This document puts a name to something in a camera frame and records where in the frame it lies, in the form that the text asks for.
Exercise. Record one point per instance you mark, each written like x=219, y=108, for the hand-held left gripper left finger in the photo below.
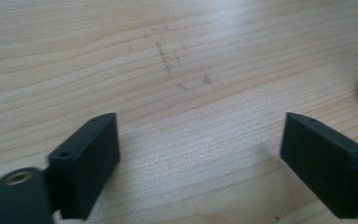
x=85, y=168

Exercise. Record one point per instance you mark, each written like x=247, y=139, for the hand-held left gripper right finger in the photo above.
x=323, y=165

